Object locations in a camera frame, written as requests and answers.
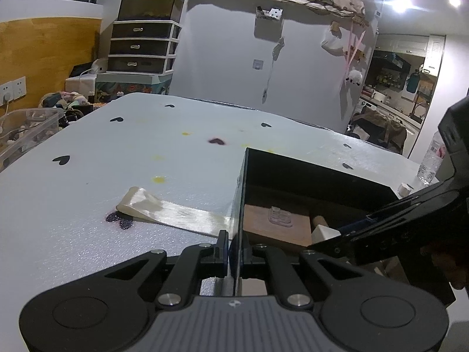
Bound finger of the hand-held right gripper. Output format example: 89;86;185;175
341;182;465;235
307;221;457;265

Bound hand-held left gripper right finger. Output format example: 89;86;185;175
240;243;363;310

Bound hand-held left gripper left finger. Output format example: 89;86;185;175
104;229;230;310

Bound white block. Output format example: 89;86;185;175
311;224;341;244

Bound clear plastic piece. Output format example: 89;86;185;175
267;207;294;228

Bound black box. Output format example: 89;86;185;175
232;148;416;297

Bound person's right hand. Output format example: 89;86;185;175
421;240;469;290

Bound brown wooden block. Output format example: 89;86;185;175
243;203;312;249

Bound clear plastic water bottle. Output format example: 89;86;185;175
417;130;446;186

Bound translucent plastic strip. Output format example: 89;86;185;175
115;186;235;238

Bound teal hanging bag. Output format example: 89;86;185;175
406;70;420;94

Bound dark chair with brown cloth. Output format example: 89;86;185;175
348;112;408;153

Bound white upper cabinet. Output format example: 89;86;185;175
425;35;446;77

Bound white washing machine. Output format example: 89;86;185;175
357;99;378;119

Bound pink ribbons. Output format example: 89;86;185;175
342;20;367;81

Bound white hanging bag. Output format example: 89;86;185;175
322;29;346;56

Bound dark plastic drawer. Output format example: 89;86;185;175
110;40;171;56
113;23;173;39
108;57;168;74

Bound white plastic drawer tower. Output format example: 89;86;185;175
107;20;183;76

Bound pile of plush toys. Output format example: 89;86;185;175
40;90;96;119

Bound clear plastic storage bin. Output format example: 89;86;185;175
0;108;65;172

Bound glass tank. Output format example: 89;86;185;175
118;0;187;22

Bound white wall socket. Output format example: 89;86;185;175
0;76;27;104

